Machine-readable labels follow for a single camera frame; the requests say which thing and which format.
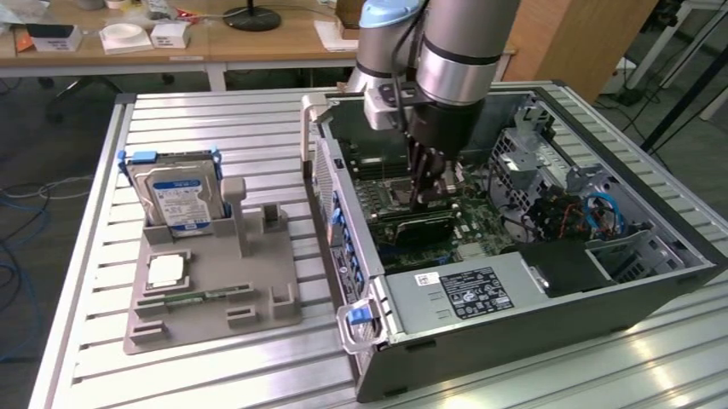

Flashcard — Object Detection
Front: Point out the grey parts rack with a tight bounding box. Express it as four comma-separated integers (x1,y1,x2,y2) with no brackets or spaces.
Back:
121,176,304,357

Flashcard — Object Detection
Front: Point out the grey power supply unit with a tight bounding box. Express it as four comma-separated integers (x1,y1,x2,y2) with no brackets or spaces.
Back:
385,251,551,336

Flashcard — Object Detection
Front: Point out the metal disk bay cage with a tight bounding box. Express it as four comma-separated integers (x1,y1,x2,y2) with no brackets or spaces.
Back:
487,105,571,216

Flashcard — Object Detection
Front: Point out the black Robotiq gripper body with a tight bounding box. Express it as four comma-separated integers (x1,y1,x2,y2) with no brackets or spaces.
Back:
411,99,487,161

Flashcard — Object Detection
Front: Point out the wooden cabinet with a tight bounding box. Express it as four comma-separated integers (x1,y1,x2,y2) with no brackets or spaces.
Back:
503,0,663,104

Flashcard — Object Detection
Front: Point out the blue floor cable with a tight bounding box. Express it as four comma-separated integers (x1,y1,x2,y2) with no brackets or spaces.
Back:
0,187,54,364

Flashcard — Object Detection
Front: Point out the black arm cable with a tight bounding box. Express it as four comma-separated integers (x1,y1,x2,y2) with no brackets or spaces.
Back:
392,0,429,141

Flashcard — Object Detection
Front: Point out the white round tape holder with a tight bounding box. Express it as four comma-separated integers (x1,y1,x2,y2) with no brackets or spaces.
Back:
98,22,157,55

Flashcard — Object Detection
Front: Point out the green motherboard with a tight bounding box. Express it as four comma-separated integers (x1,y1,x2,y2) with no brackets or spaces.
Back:
345,144,526,274

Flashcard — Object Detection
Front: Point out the installed RAM stick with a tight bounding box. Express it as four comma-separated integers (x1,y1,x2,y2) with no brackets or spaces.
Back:
377,206,464,223

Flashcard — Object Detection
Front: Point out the wooden desk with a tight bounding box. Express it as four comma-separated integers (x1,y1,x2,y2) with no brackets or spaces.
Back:
0,0,520,78

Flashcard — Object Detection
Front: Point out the black graphics card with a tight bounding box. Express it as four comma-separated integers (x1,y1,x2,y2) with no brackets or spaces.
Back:
372,210,460,251

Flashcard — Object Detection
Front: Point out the black lamp base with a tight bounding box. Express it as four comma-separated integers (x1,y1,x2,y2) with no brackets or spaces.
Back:
222,0,284,32

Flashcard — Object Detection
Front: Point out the small white box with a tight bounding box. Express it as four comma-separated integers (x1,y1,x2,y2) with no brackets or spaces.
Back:
150,20,193,49

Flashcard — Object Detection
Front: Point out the white paper booklet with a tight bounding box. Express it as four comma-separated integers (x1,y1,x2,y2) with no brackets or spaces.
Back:
313,19,363,53

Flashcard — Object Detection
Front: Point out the green RAM stick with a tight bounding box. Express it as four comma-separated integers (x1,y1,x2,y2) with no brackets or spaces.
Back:
138,287,256,306

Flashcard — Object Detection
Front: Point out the white box with black lid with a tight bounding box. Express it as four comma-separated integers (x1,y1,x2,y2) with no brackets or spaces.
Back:
27,23,85,53

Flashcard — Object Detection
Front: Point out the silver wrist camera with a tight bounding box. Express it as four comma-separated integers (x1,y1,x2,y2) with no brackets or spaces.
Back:
364,83,416,131

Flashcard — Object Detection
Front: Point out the red wire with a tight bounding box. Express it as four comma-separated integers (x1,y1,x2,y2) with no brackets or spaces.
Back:
558,199,588,239

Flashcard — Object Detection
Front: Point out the CPU socket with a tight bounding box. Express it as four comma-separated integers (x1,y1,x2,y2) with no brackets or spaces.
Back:
387,176,413,206

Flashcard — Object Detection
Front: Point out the silver CPU chip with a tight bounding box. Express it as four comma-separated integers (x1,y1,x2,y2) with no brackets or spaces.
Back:
146,255,190,287

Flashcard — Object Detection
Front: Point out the hard disk with blue caddy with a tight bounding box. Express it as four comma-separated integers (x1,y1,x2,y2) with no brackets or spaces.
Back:
114,144,225,239

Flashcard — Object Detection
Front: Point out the blue wire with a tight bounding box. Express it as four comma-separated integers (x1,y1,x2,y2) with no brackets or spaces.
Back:
584,191,628,240

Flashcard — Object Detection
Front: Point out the black chair base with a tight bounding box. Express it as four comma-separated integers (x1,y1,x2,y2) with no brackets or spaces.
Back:
43,76,125,124

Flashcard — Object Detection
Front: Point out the metal socket cover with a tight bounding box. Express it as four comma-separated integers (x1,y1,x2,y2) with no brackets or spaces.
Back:
447,161,475,196

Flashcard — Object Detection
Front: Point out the black open PC case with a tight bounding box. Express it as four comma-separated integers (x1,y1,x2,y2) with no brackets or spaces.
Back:
300,84,721,404

